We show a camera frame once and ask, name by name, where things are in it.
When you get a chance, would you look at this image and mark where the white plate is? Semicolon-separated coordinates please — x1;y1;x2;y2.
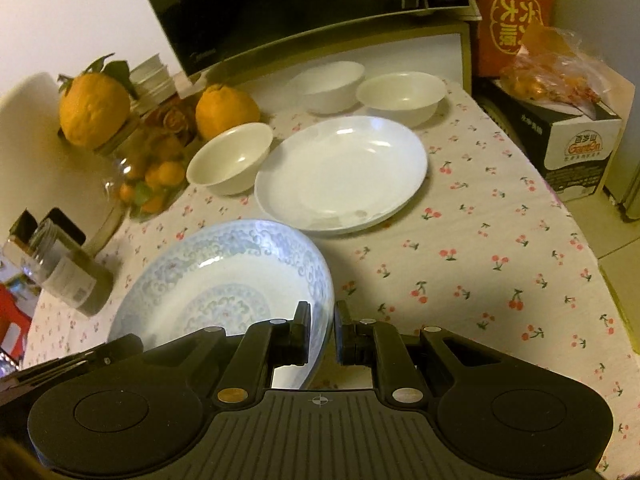
254;115;429;235

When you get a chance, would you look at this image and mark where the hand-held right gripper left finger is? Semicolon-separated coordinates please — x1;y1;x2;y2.
150;301;311;408

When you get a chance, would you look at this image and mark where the white bowl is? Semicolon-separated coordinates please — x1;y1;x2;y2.
186;122;274;196
289;61;366;115
356;71;447;128

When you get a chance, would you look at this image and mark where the orange carton box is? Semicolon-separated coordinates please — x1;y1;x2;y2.
467;0;556;78

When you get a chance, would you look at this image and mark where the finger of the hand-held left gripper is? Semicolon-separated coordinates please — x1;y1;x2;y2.
0;334;147;398

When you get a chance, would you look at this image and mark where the plastic bag of oranges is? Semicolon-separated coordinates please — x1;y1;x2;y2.
500;25;626;121

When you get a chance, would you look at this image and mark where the red stool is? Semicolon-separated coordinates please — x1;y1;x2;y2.
0;282;31;361

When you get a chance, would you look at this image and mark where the white kitchen appliance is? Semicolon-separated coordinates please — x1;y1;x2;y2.
0;72;126;256

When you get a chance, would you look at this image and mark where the large orange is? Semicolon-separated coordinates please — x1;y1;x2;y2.
195;84;261;142

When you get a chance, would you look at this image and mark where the glass jar of kumquats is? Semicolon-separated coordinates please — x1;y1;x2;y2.
97;105;201;223

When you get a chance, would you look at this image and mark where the black and white cardboard box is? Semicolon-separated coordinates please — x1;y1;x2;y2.
472;77;623;203

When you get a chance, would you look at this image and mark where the orange with leaves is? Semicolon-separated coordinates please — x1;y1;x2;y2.
57;53;138;150

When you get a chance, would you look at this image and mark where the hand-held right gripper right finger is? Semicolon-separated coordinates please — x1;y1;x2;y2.
336;301;501;405

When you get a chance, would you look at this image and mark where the blue patterned plate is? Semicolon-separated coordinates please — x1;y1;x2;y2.
107;218;335;391

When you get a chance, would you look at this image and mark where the clear jar with dark contents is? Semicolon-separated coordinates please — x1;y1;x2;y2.
27;217;115;317

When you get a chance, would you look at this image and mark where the black microwave oven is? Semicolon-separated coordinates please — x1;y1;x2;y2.
131;0;481;77

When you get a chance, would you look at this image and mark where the cherry print tablecloth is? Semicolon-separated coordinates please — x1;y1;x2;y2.
22;67;626;480

